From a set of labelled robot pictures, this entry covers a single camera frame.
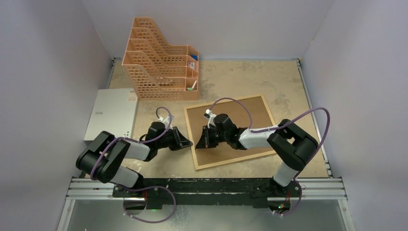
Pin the grey booklet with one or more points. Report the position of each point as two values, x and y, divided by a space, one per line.
114 111

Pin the brown frame backing board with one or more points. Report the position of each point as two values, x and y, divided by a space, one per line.
255 111

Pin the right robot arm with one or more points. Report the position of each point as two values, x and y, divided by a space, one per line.
291 143

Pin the red white item in organizer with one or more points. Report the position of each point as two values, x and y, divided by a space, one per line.
191 65

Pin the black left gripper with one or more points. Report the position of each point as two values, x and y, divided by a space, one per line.
179 141

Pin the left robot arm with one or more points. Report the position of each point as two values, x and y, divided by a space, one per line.
103 157

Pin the green white item in organizer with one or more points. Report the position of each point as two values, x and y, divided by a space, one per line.
191 84

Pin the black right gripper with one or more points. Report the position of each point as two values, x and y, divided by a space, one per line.
210 136

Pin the orange plastic file organizer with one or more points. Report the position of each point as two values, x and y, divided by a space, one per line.
156 69

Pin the wooden picture frame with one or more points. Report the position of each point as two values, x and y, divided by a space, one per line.
191 137

